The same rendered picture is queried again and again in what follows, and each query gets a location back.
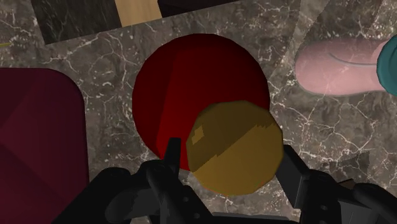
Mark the pink cylindrical bottle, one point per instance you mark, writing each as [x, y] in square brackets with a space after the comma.
[335, 68]

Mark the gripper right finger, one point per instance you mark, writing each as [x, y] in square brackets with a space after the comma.
[313, 192]

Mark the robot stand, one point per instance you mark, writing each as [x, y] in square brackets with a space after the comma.
[80, 18]

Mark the dark maroon square plate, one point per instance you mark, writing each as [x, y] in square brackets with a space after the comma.
[37, 145]

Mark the red round plate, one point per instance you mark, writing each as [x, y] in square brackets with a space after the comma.
[186, 93]

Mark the teal bottle cap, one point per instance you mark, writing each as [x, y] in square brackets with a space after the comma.
[389, 66]

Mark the yellow round fruit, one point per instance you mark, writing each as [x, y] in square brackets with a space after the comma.
[235, 149]

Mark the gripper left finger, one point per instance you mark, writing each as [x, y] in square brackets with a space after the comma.
[161, 186]

